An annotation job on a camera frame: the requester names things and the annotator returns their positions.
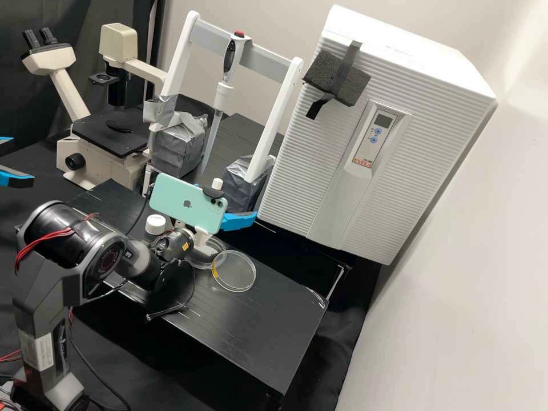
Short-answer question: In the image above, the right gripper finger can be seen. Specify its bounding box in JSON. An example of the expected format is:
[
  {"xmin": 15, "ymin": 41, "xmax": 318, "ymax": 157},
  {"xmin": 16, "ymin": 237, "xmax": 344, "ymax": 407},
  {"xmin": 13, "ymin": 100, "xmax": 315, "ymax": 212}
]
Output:
[{"xmin": 221, "ymin": 210, "xmax": 257, "ymax": 233}]

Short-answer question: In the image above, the white-capped bottle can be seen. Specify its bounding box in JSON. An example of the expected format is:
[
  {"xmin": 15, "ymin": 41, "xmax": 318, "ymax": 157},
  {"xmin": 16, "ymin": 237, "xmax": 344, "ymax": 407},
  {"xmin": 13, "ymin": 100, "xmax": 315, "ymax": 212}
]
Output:
[{"xmin": 145, "ymin": 214, "xmax": 167, "ymax": 237}]

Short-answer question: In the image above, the grey taped block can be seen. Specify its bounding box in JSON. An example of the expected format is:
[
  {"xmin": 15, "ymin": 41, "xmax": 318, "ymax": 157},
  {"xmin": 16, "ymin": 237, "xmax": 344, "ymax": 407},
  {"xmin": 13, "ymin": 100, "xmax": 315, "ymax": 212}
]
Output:
[
  {"xmin": 147, "ymin": 96, "xmax": 209, "ymax": 179},
  {"xmin": 225, "ymin": 155, "xmax": 277, "ymax": 214}
]

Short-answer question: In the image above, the petri dish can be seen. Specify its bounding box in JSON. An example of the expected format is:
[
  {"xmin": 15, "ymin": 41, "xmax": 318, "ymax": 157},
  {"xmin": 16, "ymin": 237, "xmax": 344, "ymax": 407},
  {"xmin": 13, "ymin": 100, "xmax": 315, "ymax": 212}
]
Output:
[
  {"xmin": 188, "ymin": 236, "xmax": 226, "ymax": 270},
  {"xmin": 210, "ymin": 249, "xmax": 257, "ymax": 293}
]

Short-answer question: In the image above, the black platform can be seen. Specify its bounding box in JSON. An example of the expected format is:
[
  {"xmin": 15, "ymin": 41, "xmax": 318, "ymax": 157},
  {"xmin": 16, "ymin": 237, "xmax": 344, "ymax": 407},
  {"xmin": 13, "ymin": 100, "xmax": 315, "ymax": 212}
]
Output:
[
  {"xmin": 171, "ymin": 112, "xmax": 287, "ymax": 175},
  {"xmin": 251, "ymin": 222, "xmax": 354, "ymax": 310},
  {"xmin": 14, "ymin": 179, "xmax": 331, "ymax": 405}
]

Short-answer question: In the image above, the cream microscope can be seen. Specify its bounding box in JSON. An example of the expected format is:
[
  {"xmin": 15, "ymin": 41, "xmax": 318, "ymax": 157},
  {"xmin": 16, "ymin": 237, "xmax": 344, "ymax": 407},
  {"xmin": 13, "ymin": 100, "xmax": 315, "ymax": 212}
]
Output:
[{"xmin": 21, "ymin": 23, "xmax": 170, "ymax": 192}]

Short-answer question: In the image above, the incubator door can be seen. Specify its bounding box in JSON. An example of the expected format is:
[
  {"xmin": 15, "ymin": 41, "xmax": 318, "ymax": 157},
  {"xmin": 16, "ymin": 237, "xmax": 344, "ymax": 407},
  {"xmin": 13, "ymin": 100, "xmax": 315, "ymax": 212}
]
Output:
[{"xmin": 258, "ymin": 30, "xmax": 457, "ymax": 267}]

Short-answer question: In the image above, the white pipette stand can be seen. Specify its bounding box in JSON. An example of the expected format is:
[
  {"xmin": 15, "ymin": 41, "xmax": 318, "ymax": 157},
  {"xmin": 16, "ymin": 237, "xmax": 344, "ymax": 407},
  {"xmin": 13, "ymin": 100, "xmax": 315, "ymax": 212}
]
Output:
[{"xmin": 143, "ymin": 10, "xmax": 305, "ymax": 199}]

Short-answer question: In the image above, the pipette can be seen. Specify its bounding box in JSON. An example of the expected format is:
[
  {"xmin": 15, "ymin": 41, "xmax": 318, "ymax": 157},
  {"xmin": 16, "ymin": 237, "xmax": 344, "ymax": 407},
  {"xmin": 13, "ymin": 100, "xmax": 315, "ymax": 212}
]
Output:
[{"xmin": 200, "ymin": 31, "xmax": 253, "ymax": 178}]

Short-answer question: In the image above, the white incubator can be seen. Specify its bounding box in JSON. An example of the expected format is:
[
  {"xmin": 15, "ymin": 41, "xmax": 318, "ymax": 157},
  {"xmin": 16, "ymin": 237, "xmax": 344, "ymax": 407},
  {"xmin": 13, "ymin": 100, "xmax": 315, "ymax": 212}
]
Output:
[{"xmin": 319, "ymin": 3, "xmax": 498, "ymax": 267}]

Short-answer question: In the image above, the right wrist camera phone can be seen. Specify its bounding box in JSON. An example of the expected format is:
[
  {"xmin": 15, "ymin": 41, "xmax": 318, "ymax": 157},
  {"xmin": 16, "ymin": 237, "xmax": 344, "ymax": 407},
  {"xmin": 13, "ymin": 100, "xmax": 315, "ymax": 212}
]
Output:
[{"xmin": 148, "ymin": 172, "xmax": 229, "ymax": 249}]

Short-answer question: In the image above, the black cable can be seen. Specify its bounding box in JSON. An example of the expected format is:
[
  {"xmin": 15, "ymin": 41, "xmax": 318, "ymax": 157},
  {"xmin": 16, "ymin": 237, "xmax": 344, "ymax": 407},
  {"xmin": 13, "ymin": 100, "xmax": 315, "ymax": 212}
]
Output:
[{"xmin": 145, "ymin": 261, "xmax": 196, "ymax": 323}]

